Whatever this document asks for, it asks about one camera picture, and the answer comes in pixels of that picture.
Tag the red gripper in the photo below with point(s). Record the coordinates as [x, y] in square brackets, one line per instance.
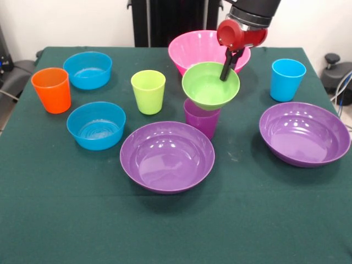
[233, 34]

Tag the green ribbed bowl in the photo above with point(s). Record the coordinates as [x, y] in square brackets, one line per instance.
[206, 93]

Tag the purple cup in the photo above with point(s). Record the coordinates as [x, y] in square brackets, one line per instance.
[202, 123]

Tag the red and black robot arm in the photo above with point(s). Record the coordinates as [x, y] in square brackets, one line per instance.
[255, 9]

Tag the large pink bowl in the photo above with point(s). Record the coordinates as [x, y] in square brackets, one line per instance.
[192, 46]

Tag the blue cup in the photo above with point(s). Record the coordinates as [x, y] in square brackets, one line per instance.
[286, 85]

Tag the lime green cup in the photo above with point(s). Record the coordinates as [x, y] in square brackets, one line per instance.
[148, 100]

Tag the black knob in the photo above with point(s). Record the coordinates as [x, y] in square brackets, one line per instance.
[332, 58]

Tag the purple bowl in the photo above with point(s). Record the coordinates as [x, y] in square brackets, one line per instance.
[302, 137]
[166, 163]

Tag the dark grey base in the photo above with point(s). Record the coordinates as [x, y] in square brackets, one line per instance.
[336, 78]

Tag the blue bowl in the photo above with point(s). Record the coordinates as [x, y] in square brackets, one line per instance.
[96, 141]
[88, 79]

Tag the dark green tablecloth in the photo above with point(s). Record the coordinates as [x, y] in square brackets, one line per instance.
[176, 225]

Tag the orange cup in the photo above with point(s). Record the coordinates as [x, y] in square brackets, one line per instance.
[53, 97]

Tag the grey chair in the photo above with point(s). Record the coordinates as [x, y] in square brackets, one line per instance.
[19, 74]

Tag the black equipment box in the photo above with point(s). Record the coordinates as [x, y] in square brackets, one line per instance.
[4, 55]

